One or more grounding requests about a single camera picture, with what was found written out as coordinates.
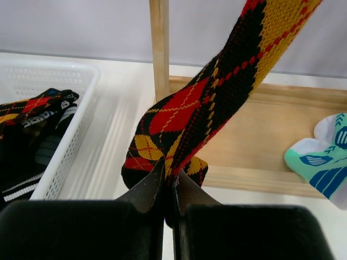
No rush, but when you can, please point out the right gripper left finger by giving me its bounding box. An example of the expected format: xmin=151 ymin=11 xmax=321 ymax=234
xmin=115 ymin=158 xmax=165 ymax=259

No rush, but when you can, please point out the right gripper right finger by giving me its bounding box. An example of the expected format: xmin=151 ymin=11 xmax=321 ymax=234
xmin=169 ymin=172 xmax=222 ymax=259

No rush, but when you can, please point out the argyle sock red yellow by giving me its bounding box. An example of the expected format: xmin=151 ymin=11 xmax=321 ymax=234
xmin=121 ymin=1 xmax=320 ymax=188

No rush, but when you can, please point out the black grey blue sock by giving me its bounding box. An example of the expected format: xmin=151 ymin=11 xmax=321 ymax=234
xmin=1 ymin=89 xmax=79 ymax=170

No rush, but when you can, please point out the teal sock with blue patch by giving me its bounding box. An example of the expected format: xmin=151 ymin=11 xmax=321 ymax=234
xmin=284 ymin=138 xmax=346 ymax=210

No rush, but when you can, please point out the wooden clothes rack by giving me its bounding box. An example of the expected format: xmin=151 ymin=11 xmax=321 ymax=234
xmin=148 ymin=0 xmax=347 ymax=200

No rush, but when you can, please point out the black white sock in bin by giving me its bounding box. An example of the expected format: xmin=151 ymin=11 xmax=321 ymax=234
xmin=1 ymin=164 xmax=46 ymax=210

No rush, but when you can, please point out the white plastic bin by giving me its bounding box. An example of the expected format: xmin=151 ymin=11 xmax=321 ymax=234
xmin=1 ymin=58 xmax=100 ymax=200

